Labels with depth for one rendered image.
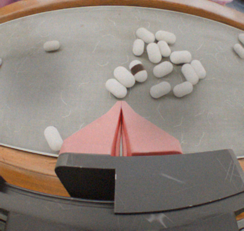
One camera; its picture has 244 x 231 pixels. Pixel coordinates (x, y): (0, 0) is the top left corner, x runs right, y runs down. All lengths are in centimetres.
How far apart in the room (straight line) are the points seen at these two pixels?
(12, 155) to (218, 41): 44
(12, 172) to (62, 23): 29
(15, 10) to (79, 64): 26
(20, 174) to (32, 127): 8
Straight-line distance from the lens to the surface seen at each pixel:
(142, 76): 23
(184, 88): 24
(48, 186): 23
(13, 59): 35
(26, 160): 26
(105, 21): 32
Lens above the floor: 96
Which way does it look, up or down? 76 degrees down
